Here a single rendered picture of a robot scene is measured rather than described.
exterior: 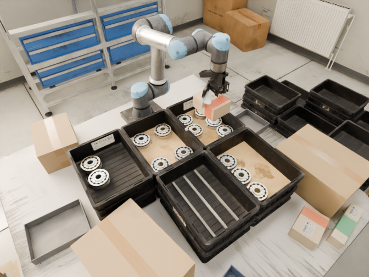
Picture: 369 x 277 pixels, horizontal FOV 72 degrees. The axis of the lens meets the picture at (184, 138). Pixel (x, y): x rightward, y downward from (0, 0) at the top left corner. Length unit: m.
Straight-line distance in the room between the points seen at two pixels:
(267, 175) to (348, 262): 1.12
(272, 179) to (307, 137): 0.33
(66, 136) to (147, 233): 0.80
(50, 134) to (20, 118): 1.77
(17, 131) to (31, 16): 1.38
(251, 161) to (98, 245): 0.85
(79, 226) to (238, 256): 0.78
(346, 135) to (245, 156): 1.10
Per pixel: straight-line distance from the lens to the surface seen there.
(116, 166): 1.42
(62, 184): 1.61
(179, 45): 1.10
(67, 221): 1.47
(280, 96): 2.52
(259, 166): 1.42
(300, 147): 1.49
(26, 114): 3.45
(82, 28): 3.02
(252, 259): 1.31
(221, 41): 1.11
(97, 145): 1.47
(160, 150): 1.44
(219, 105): 1.28
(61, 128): 1.69
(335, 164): 1.49
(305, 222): 1.38
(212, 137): 1.51
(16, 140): 3.15
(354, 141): 2.33
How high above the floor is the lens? 1.92
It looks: 47 degrees down
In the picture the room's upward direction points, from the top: straight up
